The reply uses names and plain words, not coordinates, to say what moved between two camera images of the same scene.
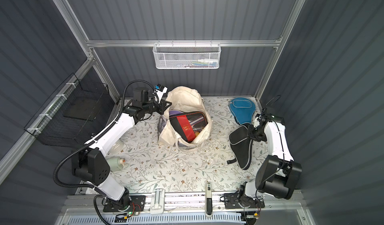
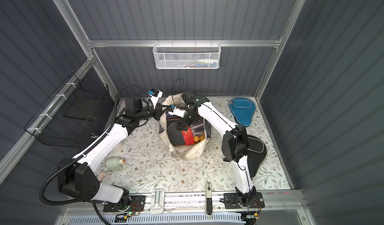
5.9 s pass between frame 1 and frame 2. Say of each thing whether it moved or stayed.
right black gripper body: moved
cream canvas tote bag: moved
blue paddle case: stayed
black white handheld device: stayed
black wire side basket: stayed
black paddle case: moved
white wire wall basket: stayed
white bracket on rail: stayed
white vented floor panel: stayed
